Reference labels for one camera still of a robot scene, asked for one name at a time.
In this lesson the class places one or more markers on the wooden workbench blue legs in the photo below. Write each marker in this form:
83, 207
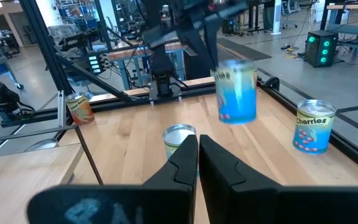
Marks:
129, 54

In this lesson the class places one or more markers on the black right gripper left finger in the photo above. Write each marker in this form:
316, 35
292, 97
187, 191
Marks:
166, 199

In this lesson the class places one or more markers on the silver frame bracket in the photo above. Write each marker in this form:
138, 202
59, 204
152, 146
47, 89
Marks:
61, 109

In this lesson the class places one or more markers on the black floor mat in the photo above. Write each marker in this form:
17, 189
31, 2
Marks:
244, 49

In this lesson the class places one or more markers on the white tower fan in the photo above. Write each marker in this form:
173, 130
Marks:
277, 18

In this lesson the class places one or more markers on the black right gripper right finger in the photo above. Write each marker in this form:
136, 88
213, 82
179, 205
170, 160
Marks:
259, 205

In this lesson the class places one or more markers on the orange green beans can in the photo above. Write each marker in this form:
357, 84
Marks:
81, 112

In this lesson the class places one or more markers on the wooden bench blue frame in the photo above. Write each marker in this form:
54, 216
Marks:
353, 29

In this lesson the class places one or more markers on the black lit switch panel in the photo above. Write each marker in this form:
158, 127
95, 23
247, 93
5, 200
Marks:
94, 64

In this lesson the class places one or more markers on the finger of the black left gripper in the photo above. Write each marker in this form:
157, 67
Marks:
212, 43
197, 49

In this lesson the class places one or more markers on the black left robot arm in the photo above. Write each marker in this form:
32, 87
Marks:
162, 65

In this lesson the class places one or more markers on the black computer tower green lights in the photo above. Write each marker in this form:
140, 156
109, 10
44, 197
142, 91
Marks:
315, 56

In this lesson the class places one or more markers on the black aluminium rig frame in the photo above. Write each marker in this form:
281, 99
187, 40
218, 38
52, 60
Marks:
197, 90

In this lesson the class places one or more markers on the blue cherries can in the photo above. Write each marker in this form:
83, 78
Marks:
312, 133
238, 99

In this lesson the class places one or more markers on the pale green labelled can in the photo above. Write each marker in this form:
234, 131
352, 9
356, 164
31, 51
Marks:
176, 137

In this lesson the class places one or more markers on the black clamp bracket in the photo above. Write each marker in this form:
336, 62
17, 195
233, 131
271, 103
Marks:
272, 83

